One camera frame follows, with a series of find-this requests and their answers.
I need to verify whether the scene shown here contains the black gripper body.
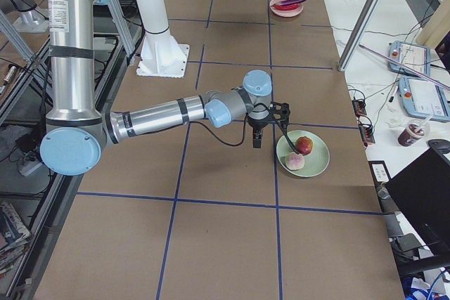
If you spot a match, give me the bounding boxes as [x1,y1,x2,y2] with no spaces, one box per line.
[247,101,290,130]

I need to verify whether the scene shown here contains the lower teach pendant tablet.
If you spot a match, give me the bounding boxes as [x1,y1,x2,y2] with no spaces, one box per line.
[399,76,449,122]

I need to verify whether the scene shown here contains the orange circuit board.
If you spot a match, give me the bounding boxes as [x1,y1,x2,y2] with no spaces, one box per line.
[359,124,375,147]
[352,98,367,117]

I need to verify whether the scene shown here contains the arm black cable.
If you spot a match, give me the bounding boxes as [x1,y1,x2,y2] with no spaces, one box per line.
[191,103,304,156]

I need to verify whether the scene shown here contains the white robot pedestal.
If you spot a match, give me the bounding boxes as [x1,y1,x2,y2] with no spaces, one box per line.
[136,0,190,78]

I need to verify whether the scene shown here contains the red chili pepper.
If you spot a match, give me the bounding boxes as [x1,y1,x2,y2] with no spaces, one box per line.
[272,4,300,12]

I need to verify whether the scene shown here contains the magazines under bench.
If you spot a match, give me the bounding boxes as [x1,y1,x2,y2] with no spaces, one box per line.
[1,201,31,274]

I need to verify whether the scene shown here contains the iced drink cup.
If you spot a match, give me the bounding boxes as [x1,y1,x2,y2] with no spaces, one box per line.
[397,119,430,147]

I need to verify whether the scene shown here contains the teach pendant tablet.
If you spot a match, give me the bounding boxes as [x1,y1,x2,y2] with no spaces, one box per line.
[388,40,431,76]
[399,76,449,122]

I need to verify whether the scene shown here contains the black monitor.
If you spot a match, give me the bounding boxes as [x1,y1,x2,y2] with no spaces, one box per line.
[386,148,449,254]

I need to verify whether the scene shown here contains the black computer mouse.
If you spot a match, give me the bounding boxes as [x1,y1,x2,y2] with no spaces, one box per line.
[427,139,450,155]

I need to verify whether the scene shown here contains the green-pink peach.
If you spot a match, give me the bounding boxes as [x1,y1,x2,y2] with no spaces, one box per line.
[284,152,305,171]

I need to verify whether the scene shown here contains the purple eggplant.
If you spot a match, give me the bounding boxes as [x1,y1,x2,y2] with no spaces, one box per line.
[274,0,307,6]

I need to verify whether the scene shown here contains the upper teach pendant tablet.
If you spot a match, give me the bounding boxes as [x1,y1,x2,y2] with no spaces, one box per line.
[388,40,431,76]

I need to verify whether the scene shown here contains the aluminium frame post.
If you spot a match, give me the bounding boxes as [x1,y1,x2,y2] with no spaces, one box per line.
[337,0,379,72]

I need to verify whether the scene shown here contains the pink plate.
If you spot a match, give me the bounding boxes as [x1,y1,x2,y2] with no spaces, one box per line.
[269,0,303,18]

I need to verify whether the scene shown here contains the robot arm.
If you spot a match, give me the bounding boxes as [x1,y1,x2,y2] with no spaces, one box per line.
[39,0,290,176]

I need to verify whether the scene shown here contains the green plate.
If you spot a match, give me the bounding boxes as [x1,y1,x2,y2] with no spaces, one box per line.
[276,130,330,178]

